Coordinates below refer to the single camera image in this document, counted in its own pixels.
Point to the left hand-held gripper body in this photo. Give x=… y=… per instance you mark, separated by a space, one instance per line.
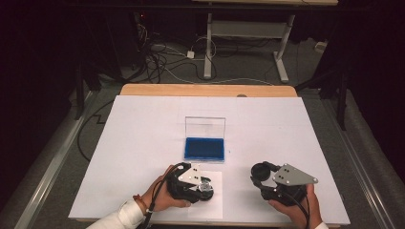
x=187 y=176

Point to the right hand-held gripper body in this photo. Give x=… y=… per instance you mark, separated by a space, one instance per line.
x=293 y=176

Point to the black round stamp cap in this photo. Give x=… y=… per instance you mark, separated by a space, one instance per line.
x=260 y=171

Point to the white paper sheet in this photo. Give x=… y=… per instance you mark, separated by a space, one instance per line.
x=214 y=210

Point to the blue ink pad case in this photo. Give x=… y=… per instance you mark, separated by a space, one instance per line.
x=204 y=149

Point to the person's left hand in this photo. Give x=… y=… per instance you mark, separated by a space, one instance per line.
x=168 y=202

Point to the person's right hand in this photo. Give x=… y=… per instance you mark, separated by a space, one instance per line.
x=297 y=216

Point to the large white table board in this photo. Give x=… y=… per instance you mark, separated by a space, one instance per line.
x=127 y=143

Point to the black metal stand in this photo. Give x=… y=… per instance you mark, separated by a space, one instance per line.
x=79 y=92
x=342 y=95

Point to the white power adapter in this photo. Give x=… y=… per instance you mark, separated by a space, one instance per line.
x=190 y=54

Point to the small white box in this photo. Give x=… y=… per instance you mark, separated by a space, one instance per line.
x=321 y=46

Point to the aluminium floor rail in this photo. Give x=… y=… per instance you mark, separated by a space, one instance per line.
x=54 y=165
x=359 y=165

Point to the white metal desk frame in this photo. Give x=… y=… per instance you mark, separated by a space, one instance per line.
x=208 y=47

